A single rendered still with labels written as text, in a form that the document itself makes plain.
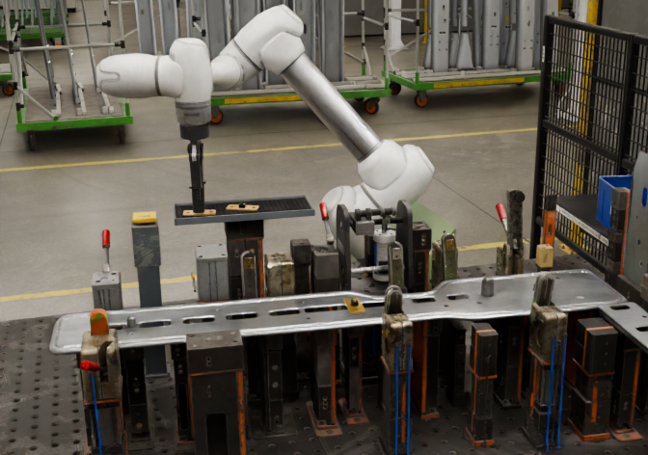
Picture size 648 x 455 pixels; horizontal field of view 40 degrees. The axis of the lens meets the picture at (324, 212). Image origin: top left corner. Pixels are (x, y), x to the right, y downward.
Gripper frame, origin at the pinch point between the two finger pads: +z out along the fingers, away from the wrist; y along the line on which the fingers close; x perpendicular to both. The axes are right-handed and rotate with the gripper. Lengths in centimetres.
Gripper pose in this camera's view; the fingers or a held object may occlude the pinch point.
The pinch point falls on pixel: (198, 198)
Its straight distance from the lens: 236.3
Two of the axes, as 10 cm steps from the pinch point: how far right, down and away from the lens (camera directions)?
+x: 10.0, -0.3, 0.5
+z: 0.1, 9.5, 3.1
